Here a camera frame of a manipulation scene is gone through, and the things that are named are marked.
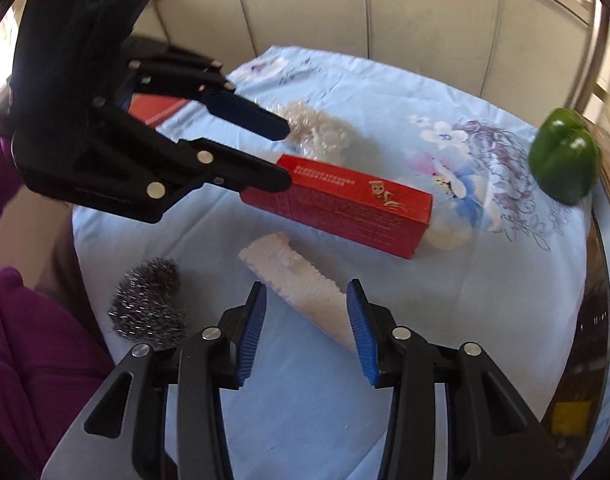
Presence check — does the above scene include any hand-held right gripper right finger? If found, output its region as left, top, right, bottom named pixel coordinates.
left=346, top=279, right=570, bottom=480

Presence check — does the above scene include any person's purple clothing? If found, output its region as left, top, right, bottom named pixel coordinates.
left=0, top=266, right=116, bottom=471

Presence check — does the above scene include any red cardboard box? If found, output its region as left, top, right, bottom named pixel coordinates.
left=240, top=154, right=434, bottom=261

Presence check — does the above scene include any grey kitchen counter cabinet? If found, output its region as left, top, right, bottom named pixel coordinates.
left=135, top=0, right=600, bottom=106

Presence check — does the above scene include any light blue floral tablecloth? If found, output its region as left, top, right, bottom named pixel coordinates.
left=71, top=45, right=603, bottom=428

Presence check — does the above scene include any green bell pepper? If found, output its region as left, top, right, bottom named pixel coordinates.
left=529, top=107, right=602, bottom=206

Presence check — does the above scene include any pink plastic bin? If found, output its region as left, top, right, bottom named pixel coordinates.
left=128, top=92, right=191, bottom=128

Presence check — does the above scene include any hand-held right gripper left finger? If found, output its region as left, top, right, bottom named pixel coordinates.
left=40, top=281, right=268, bottom=480

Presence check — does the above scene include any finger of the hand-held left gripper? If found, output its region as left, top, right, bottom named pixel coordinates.
left=120, top=37, right=291, bottom=142
left=12, top=100, right=292, bottom=224

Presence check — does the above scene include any long white foam net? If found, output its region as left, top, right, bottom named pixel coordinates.
left=238, top=231, right=358, bottom=353

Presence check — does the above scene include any clear crumpled plastic wrap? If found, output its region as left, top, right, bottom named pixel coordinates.
left=277, top=100, right=381, bottom=161

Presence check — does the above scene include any steel wool scrubber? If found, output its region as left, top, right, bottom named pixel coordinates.
left=108, top=256, right=188, bottom=347

